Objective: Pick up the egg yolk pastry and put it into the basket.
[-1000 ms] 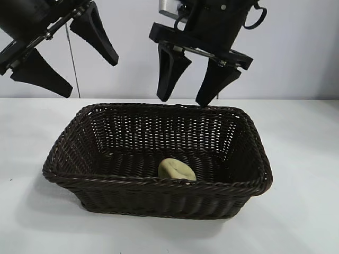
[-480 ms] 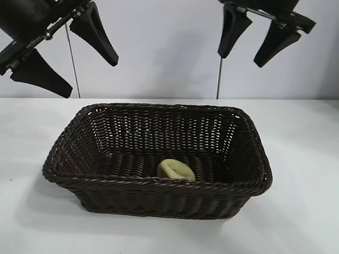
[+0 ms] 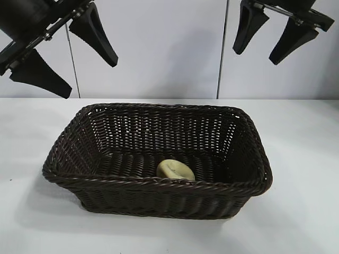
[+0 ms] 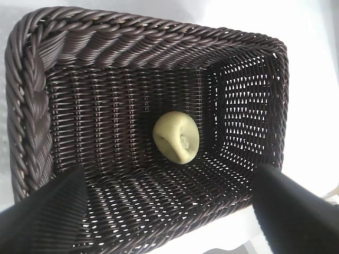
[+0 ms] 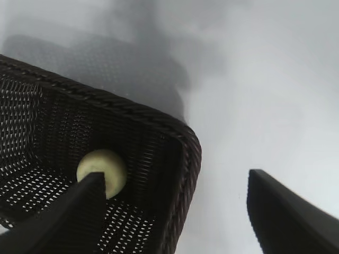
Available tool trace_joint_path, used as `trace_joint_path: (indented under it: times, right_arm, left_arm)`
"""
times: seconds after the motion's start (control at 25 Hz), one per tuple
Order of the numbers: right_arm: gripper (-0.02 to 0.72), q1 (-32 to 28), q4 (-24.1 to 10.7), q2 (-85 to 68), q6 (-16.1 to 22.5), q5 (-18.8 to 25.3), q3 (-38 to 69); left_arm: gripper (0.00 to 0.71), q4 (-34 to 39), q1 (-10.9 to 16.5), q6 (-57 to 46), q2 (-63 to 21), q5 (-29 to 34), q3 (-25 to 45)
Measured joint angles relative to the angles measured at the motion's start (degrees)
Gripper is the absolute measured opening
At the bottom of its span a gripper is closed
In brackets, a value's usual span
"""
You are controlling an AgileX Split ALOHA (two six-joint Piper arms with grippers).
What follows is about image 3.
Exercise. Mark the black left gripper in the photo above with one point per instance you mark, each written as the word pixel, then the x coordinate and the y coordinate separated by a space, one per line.
pixel 26 16

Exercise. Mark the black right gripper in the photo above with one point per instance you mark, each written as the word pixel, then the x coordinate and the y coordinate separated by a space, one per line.
pixel 294 9

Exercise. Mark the dark brown wicker basket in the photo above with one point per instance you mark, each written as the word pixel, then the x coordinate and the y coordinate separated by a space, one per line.
pixel 164 148

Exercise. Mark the pale yellow egg yolk pastry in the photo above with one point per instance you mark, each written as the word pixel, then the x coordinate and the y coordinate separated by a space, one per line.
pixel 176 170

